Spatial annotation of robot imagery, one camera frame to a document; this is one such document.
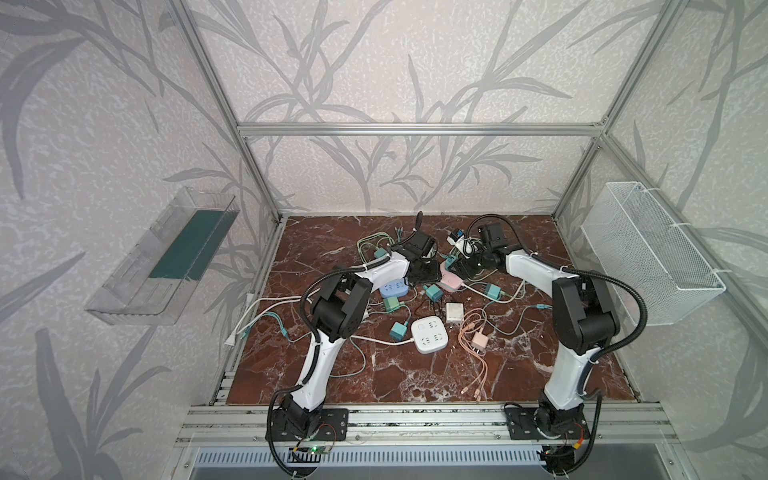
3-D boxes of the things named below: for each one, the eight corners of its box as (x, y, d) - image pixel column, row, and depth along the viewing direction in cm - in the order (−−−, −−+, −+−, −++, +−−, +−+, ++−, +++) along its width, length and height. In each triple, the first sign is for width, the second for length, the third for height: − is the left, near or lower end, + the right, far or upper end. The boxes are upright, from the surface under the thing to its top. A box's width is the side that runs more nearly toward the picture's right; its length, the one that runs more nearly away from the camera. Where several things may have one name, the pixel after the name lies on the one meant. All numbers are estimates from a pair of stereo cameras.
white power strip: (411, 353, 87) (412, 350, 85) (411, 319, 93) (411, 316, 92) (448, 353, 87) (449, 350, 85) (445, 319, 93) (445, 316, 92)
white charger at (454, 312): (446, 322, 93) (447, 318, 90) (445, 306, 96) (446, 302, 94) (463, 322, 93) (465, 318, 90) (461, 306, 96) (462, 302, 94)
